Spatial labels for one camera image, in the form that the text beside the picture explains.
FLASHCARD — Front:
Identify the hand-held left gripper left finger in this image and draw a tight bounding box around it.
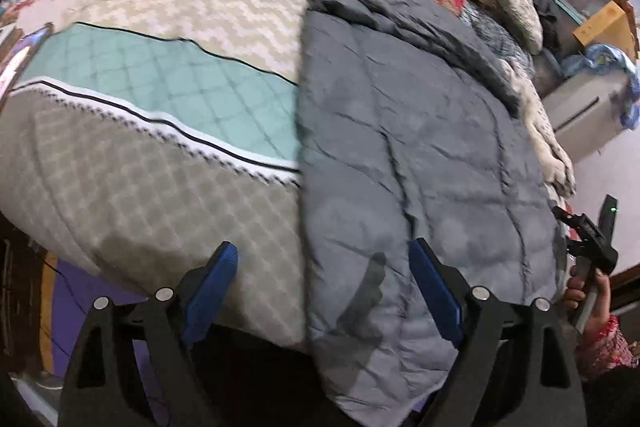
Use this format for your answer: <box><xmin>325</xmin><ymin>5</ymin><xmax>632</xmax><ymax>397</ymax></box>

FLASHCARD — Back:
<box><xmin>56</xmin><ymin>241</ymin><xmax>239</xmax><ymax>427</ymax></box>

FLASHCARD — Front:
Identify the cardboard box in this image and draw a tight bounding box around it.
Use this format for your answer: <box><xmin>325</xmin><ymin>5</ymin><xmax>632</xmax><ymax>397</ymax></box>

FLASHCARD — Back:
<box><xmin>572</xmin><ymin>0</ymin><xmax>636</xmax><ymax>58</ymax></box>

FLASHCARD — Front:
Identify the light blue cloth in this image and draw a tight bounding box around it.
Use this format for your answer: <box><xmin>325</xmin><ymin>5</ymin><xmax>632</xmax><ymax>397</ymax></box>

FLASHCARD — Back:
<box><xmin>560</xmin><ymin>43</ymin><xmax>640</xmax><ymax>130</ymax></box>

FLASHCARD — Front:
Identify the blue grey patterned cloth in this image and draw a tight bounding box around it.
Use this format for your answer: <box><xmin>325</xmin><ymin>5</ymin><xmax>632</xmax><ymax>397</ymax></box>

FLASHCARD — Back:
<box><xmin>457</xmin><ymin>4</ymin><xmax>536</xmax><ymax>75</ymax></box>

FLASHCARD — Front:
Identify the grey quilted puffer jacket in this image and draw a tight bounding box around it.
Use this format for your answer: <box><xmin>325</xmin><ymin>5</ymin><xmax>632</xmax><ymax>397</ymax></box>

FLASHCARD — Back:
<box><xmin>295</xmin><ymin>0</ymin><xmax>568</xmax><ymax>425</ymax></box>

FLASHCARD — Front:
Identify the white cabinet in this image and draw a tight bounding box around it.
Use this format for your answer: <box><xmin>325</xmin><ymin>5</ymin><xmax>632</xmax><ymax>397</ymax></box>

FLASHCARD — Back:
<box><xmin>540</xmin><ymin>69</ymin><xmax>636</xmax><ymax>165</ymax></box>

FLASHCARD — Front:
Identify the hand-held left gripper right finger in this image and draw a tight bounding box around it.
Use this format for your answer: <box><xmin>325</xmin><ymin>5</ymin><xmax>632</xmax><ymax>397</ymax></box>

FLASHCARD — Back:
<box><xmin>408</xmin><ymin>238</ymin><xmax>591</xmax><ymax>427</ymax></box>

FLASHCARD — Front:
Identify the person's right hand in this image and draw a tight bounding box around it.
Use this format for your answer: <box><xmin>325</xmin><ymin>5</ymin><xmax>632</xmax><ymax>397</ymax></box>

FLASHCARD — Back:
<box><xmin>564</xmin><ymin>268</ymin><xmax>613</xmax><ymax>348</ymax></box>

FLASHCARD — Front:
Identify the patterned teal beige bedspread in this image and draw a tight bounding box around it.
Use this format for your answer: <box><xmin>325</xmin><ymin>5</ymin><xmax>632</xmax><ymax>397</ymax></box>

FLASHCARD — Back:
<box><xmin>0</xmin><ymin>0</ymin><xmax>313</xmax><ymax>350</ymax></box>

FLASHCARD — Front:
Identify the black cable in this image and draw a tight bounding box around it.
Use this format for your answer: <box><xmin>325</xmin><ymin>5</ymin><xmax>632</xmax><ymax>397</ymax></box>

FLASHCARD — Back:
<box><xmin>42</xmin><ymin>252</ymin><xmax>88</xmax><ymax>363</ymax></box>

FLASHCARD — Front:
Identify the person's red patterned sleeve forearm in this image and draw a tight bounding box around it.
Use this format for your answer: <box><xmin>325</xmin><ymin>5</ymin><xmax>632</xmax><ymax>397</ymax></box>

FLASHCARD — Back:
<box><xmin>574</xmin><ymin>314</ymin><xmax>640</xmax><ymax>380</ymax></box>

